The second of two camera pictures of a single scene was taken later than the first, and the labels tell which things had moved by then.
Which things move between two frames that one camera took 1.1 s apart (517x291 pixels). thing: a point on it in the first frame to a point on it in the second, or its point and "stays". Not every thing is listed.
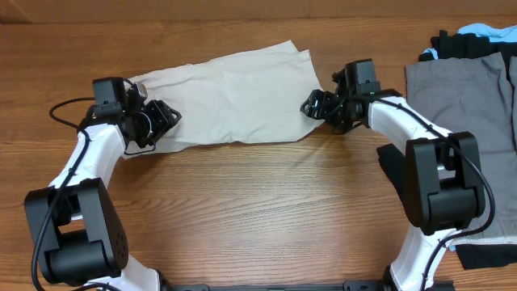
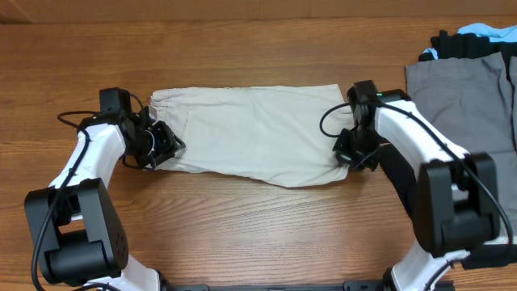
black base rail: [360, 285] stays
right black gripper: [325, 100] to [346, 157]
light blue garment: [506, 34] stays
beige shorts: [254, 98] to [266, 133]
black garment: [393, 155] stays
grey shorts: [477, 95] stays
